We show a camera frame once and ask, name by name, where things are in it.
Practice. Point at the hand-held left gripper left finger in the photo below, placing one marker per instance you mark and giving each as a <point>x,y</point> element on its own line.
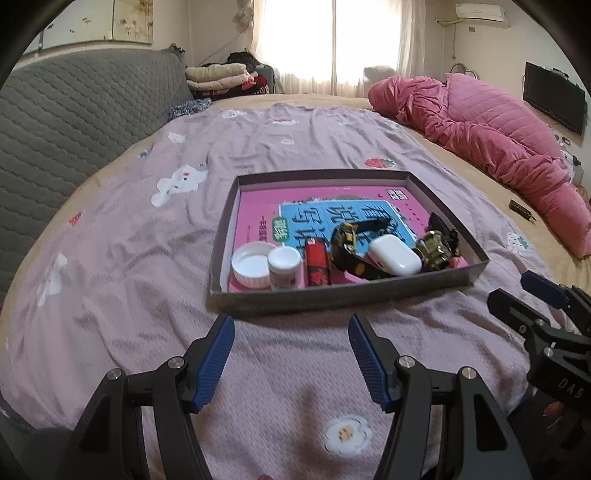
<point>217,360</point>

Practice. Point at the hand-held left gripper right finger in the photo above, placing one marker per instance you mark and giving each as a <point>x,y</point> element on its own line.
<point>367,360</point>

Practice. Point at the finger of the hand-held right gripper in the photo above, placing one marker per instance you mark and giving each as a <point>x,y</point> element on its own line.
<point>542,287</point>
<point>508,310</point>

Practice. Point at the dark shallow cardboard box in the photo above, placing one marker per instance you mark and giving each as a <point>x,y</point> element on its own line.
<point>323,300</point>

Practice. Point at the white ribbed jar lid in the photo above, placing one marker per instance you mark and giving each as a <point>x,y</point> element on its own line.
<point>251,267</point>

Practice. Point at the red and black lighter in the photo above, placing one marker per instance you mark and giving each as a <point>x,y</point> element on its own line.
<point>317,267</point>

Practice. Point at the white earbuds case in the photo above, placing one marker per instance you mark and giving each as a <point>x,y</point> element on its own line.
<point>395,254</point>

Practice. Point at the small white bottle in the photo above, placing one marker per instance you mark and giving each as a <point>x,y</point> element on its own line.
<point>284,270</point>

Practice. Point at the yellow and black watch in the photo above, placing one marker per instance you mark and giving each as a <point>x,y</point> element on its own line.
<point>346,244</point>

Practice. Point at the person's right hand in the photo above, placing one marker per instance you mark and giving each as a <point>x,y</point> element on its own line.
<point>563,422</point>

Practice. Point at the pink and blue book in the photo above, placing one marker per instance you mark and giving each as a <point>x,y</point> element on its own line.
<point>258,217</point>

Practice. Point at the pink quilted duvet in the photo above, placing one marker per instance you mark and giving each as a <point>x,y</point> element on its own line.
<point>485,120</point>

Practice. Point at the black flat television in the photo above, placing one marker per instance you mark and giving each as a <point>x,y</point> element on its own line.
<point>554,99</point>

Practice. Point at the dark floral cloth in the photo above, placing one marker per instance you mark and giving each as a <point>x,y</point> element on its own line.
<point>189,110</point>

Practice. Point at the grey quilted sofa cover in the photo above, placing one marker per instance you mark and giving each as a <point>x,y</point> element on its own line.
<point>69,124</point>

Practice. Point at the white air conditioner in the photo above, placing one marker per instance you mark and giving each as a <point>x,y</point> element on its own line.
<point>480,11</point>

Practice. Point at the pile of folded clothes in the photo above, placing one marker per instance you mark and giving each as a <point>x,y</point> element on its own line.
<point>221,76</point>

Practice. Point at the white sheer curtain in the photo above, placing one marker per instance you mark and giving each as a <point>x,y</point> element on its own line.
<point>351,41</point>

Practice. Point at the beige floral wall poster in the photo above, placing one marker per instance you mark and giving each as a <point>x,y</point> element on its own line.
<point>134,23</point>

